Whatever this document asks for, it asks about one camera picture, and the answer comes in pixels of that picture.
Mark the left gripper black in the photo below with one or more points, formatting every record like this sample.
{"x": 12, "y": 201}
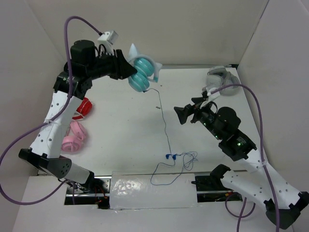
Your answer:
{"x": 119, "y": 63}

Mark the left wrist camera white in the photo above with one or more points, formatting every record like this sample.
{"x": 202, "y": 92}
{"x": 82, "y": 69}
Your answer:
{"x": 108, "y": 39}

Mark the pink headphones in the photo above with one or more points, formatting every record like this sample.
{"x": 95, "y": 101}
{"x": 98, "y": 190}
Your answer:
{"x": 73, "y": 140}

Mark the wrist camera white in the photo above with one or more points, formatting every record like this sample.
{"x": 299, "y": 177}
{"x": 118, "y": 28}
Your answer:
{"x": 212, "y": 94}
{"x": 108, "y": 39}

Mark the red headphones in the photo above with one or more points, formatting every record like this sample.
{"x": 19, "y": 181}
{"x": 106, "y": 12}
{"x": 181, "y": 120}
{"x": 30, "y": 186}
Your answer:
{"x": 83, "y": 110}

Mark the teal cat-ear headphones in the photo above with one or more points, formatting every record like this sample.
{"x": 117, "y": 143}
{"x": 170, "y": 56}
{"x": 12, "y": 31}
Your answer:
{"x": 147, "y": 70}

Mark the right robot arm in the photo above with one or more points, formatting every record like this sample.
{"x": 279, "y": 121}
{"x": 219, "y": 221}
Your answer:
{"x": 281, "y": 202}

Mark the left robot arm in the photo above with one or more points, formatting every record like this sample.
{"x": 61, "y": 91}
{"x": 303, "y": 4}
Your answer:
{"x": 87, "y": 62}

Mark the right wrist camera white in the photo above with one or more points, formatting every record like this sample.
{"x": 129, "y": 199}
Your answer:
{"x": 212, "y": 94}

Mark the aluminium rail frame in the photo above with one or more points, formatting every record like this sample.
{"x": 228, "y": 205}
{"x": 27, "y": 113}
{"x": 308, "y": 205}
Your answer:
{"x": 205, "y": 66}

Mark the white taped sheet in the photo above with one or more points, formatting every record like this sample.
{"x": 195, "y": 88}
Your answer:
{"x": 146, "y": 191}

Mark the white grey headphones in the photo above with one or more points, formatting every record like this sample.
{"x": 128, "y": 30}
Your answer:
{"x": 219, "y": 76}

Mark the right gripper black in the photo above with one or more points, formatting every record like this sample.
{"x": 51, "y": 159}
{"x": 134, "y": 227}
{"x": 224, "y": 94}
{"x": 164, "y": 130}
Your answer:
{"x": 182, "y": 112}

